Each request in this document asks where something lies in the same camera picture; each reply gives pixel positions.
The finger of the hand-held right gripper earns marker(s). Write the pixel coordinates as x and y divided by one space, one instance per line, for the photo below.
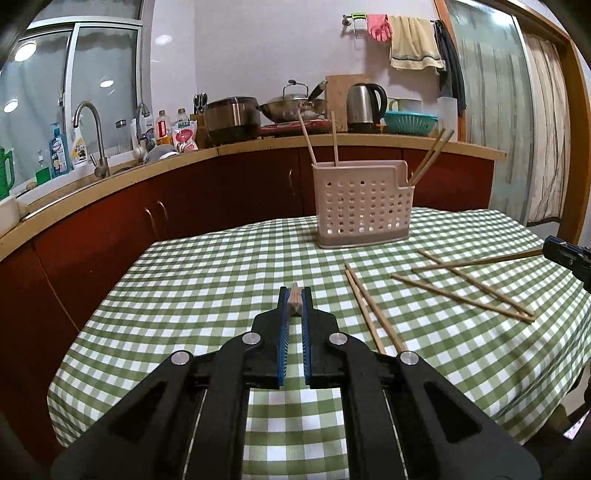
577 264
565 243

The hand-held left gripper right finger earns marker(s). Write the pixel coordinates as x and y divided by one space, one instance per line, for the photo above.
307 332

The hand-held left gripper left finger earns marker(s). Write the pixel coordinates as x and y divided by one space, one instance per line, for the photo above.
282 332

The light wooden chopstick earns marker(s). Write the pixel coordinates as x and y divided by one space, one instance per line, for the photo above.
461 297
334 138
436 157
364 309
485 261
429 155
294 300
376 310
307 138
475 282

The pink perforated utensil holder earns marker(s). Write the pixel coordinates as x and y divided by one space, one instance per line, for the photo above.
360 207

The green checked tablecloth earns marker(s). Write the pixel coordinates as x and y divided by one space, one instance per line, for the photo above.
207 277

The striped curtain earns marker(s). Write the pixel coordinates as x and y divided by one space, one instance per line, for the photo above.
547 129

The kitchen countertop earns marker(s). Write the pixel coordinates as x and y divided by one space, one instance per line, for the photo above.
461 146

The wooden framed sliding door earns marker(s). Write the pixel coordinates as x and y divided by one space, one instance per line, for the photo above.
494 92

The white plastic cup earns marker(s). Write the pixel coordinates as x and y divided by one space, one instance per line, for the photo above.
445 113

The red kitchen cabinets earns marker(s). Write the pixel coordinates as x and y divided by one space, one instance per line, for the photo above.
115 230

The teal plastic colander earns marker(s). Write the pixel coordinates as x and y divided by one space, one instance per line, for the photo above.
411 122

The red induction cooker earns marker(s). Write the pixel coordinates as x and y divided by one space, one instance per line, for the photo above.
286 130

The white pitcher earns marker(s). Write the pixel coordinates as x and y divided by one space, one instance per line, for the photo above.
408 105

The dark hanging cloth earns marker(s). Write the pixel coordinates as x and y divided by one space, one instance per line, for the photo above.
451 64

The bowls in sink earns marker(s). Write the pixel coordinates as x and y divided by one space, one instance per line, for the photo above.
159 153

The red and white pouch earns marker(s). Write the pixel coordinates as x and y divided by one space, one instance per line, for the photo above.
185 137

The dark rice cooker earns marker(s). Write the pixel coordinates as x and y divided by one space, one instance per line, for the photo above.
231 121

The steel wok with lid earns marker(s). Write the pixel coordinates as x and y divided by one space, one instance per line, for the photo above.
288 105

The knife block with scissors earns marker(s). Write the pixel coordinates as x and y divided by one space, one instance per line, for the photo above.
199 117

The steel electric kettle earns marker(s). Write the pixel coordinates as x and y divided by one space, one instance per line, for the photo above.
362 107

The orange oil bottle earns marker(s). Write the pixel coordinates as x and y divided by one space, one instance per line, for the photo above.
161 129

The small clear bottle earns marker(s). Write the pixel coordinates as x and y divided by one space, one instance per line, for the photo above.
182 115

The wooden cutting board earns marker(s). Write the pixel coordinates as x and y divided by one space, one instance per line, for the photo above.
339 92

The white plastic bottle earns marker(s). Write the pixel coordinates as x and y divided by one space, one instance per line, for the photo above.
148 125

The small steel faucet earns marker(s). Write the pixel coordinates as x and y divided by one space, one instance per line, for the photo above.
141 129

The tall steel faucet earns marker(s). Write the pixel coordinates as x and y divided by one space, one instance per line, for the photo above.
99 161

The yellow hanging towel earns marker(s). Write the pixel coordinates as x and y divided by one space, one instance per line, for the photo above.
413 44

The white spray bottle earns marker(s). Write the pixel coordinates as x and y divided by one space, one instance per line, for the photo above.
79 148

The blue dish soap bottle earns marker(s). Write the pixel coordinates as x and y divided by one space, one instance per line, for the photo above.
59 154

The pink rubber gloves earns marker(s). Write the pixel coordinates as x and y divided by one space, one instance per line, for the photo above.
379 26

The small green bottle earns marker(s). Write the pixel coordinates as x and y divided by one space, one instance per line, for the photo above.
43 173

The white tub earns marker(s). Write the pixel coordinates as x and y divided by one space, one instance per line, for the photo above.
7 216

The green thermos jug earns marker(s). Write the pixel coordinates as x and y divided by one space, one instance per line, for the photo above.
4 171

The sliding glass window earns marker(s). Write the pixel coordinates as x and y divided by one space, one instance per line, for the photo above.
41 83

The metal towel rail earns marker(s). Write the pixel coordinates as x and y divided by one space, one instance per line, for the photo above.
351 18

